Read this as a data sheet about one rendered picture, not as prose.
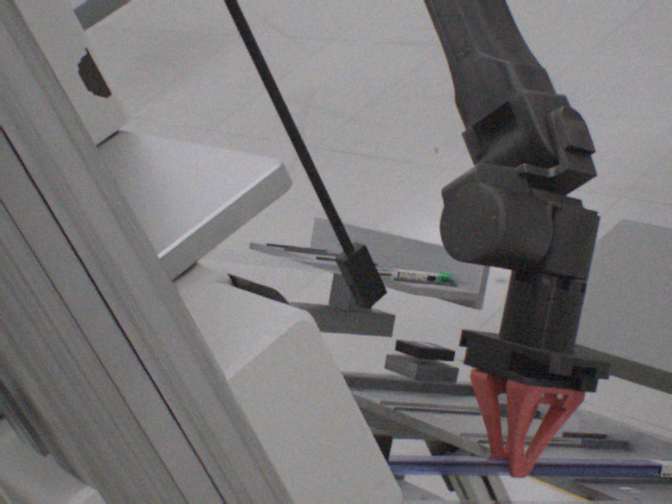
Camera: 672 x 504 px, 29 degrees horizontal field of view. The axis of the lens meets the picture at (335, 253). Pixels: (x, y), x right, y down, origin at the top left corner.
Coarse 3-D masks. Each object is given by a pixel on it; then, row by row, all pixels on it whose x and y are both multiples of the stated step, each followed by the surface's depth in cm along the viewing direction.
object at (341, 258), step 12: (360, 252) 93; (348, 264) 92; (360, 264) 93; (372, 264) 94; (348, 276) 93; (360, 276) 93; (372, 276) 94; (360, 288) 93; (372, 288) 94; (384, 288) 95; (360, 300) 94; (372, 300) 94
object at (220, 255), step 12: (216, 252) 137; (228, 252) 138; (240, 252) 139; (252, 264) 140; (264, 264) 141; (276, 264) 142; (288, 264) 143; (300, 264) 144; (312, 264) 145; (324, 264) 146; (336, 264) 147; (384, 276) 151; (396, 276) 152; (444, 276) 157
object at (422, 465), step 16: (400, 464) 90; (416, 464) 91; (432, 464) 92; (448, 464) 93; (464, 464) 94; (480, 464) 95; (496, 464) 96; (544, 464) 99; (560, 464) 100; (576, 464) 102; (592, 464) 103; (608, 464) 104; (624, 464) 105; (640, 464) 106; (656, 464) 108
